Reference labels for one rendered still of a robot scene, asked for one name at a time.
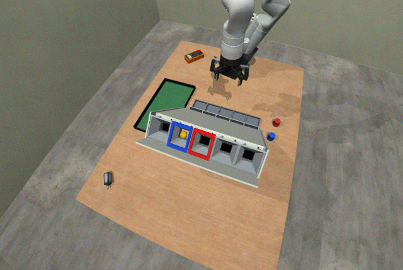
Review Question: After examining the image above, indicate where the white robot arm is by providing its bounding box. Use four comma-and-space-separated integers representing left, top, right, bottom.
220, 0, 291, 60

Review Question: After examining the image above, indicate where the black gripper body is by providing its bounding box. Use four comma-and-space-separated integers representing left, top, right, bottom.
219, 54, 242, 74

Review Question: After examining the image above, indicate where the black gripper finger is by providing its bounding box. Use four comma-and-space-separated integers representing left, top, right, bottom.
210, 56, 227, 81
230, 64, 249, 86

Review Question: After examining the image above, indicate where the red square frame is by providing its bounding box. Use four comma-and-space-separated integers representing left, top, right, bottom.
188, 128, 216, 160

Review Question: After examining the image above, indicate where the red plug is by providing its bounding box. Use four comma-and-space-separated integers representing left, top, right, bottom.
273, 118, 281, 127

